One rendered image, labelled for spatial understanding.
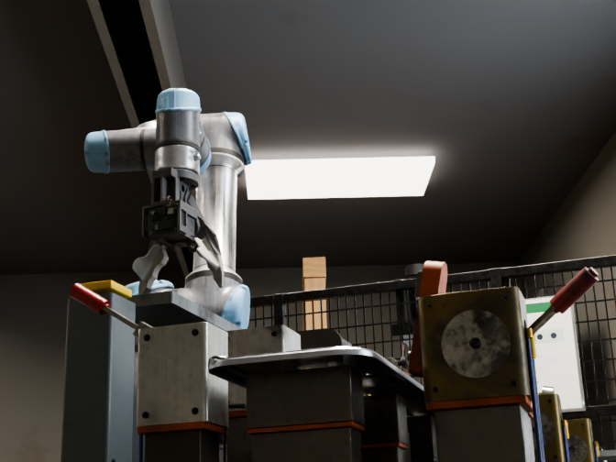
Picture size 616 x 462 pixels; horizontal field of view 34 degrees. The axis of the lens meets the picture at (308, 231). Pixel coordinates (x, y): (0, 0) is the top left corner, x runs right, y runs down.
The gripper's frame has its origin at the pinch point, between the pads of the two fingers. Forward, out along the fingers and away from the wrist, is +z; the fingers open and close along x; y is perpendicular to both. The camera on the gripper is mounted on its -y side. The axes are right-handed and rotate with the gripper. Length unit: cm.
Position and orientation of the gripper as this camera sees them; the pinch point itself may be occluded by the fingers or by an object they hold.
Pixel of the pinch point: (182, 295)
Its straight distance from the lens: 166.1
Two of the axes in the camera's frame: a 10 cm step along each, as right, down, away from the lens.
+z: 0.3, 9.5, -3.2
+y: -3.9, -2.8, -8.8
